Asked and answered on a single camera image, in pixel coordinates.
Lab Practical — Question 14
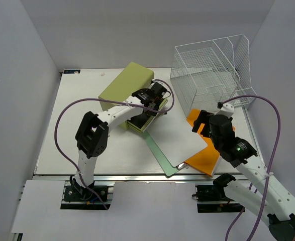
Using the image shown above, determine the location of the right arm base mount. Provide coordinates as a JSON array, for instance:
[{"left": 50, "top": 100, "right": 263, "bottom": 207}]
[{"left": 191, "top": 173, "right": 243, "bottom": 213}]

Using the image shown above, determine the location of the white clipboard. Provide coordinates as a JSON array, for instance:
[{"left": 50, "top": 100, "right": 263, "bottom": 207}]
[{"left": 147, "top": 104, "right": 208, "bottom": 166}]

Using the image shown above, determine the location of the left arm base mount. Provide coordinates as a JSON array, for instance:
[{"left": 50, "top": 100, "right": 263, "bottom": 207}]
[{"left": 60, "top": 176, "right": 112, "bottom": 210}]

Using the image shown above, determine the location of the orange notebook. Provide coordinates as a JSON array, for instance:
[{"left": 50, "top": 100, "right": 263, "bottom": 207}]
[{"left": 184, "top": 123, "right": 221, "bottom": 177}]

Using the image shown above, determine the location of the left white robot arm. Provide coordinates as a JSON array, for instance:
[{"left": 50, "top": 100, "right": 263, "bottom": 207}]
[{"left": 71, "top": 82, "right": 167, "bottom": 200}]

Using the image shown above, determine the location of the green clipboard with paper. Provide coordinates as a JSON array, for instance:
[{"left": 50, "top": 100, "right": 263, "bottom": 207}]
[{"left": 142, "top": 131, "right": 187, "bottom": 178}]

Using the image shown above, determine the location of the white wire file rack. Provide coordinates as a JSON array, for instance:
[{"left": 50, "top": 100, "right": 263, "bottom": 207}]
[{"left": 170, "top": 34, "right": 256, "bottom": 115}]

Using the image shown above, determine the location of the green metal tool chest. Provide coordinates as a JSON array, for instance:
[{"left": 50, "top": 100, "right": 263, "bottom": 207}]
[{"left": 98, "top": 62, "right": 166, "bottom": 132}]

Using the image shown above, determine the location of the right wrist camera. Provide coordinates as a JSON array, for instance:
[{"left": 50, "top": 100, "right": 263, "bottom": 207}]
[{"left": 215, "top": 102, "right": 234, "bottom": 118}]

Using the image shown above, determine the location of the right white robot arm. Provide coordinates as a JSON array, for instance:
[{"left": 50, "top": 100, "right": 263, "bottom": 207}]
[{"left": 192, "top": 110, "right": 295, "bottom": 240}]

